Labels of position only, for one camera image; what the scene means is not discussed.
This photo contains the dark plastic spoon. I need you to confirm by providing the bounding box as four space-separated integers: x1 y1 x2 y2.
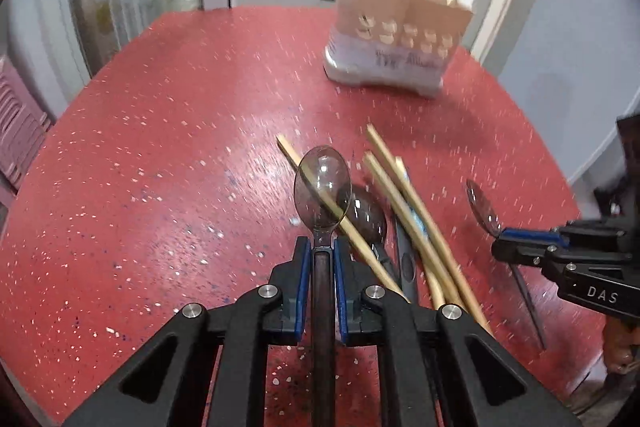
342 186 403 288

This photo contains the pink slatted plastic stool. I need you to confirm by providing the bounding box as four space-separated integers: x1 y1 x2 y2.
0 54 55 208

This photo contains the clear plastic spoon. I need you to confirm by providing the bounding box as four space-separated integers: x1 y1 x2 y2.
466 179 547 350
294 146 352 427

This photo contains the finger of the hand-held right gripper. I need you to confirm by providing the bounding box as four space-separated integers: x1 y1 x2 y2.
500 222 628 248
491 241 566 270

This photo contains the grey plastic utensil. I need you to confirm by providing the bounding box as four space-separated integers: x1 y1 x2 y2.
394 214 420 303

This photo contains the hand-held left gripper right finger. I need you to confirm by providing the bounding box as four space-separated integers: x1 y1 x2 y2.
334 237 583 427

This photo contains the beige utensil holder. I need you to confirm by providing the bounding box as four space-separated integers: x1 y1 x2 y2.
322 0 476 98

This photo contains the blue patterned wooden chopstick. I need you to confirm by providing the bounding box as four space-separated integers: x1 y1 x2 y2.
395 157 448 310

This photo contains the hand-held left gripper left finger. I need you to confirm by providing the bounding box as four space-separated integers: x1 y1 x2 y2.
62 236 311 427

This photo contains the person's right hand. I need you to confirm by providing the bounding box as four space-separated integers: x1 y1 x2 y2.
602 317 640 375

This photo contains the plain wooden chopstick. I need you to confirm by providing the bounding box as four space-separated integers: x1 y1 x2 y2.
362 152 466 310
277 134 411 303
366 125 495 337

